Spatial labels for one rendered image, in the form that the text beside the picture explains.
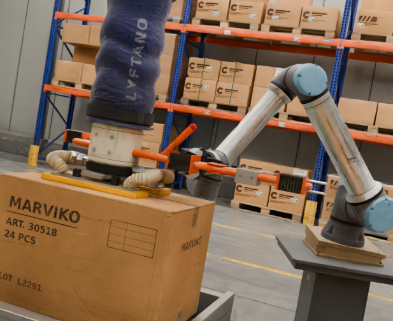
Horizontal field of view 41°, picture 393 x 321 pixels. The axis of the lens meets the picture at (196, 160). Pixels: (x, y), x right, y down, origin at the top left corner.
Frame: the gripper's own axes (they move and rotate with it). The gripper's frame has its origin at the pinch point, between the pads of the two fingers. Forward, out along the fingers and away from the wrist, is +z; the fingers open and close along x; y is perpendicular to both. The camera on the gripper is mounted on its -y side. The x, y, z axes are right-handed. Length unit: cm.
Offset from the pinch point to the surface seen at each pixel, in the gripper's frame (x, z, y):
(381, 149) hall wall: 33, -845, -45
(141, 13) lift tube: 43.9, 8.1, 21.6
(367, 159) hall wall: 11, -845, -24
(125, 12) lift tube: 43, 10, 26
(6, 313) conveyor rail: -49, 35, 34
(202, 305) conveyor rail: -53, -30, -3
